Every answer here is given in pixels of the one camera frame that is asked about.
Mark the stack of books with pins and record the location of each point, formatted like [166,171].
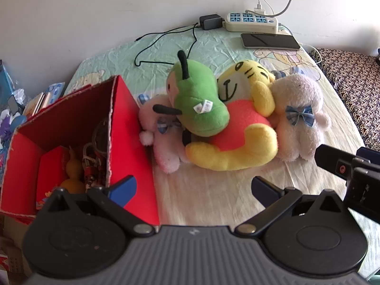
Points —
[37,104]

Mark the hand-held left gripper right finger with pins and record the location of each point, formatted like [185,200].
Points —
[264,191]

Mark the clutter of books and bags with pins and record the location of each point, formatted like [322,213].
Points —
[9,133]

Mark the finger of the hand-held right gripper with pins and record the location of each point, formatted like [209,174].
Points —
[369,156]
[332,158]

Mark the green caterpillar plush toy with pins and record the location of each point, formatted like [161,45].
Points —
[199,95]

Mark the white plush toy blue bow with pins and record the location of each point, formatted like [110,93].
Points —
[299,95]

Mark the yellow bear plush red shirt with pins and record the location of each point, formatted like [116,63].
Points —
[237,118]

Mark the brown floral patterned cloth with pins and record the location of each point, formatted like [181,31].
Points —
[356,80]

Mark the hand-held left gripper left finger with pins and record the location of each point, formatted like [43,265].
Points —
[123,190]

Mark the red tassel ornament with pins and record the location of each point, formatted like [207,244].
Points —
[90,166]

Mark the pink plush toy blue bow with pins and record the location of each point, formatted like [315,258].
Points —
[166,151]

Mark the blue white packet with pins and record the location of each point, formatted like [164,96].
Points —
[55,89]

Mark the black charger adapter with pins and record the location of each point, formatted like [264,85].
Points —
[210,22]

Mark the red cardboard box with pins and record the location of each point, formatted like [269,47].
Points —
[133,142]

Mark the yellow gourd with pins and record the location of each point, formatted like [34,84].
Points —
[72,169]

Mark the blue plastic bag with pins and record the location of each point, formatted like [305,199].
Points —
[6,80]

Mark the dark round object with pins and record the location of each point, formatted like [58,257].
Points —
[101,136]

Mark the black smartphone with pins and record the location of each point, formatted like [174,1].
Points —
[270,41]

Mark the white power strip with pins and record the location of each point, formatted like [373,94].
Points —
[252,26]

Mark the brown cardboard box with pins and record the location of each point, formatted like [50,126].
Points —
[12,231]

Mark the white usb charger plug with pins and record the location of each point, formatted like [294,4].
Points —
[259,8]

